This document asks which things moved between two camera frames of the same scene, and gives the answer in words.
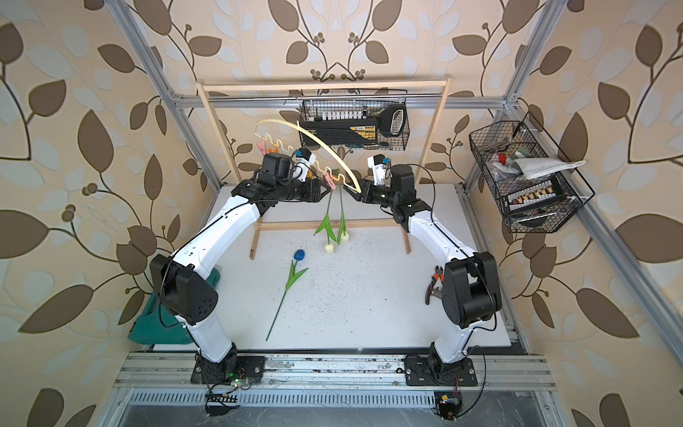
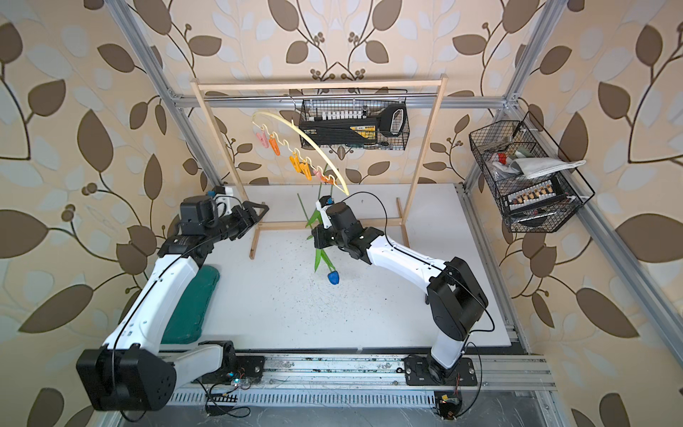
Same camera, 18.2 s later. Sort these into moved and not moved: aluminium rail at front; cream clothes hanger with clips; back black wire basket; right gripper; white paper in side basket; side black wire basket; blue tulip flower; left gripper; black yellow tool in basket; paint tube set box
Moved: left gripper; cream clothes hanger with clips; right gripper; blue tulip flower
Not moved: black yellow tool in basket; side black wire basket; back black wire basket; paint tube set box; aluminium rail at front; white paper in side basket
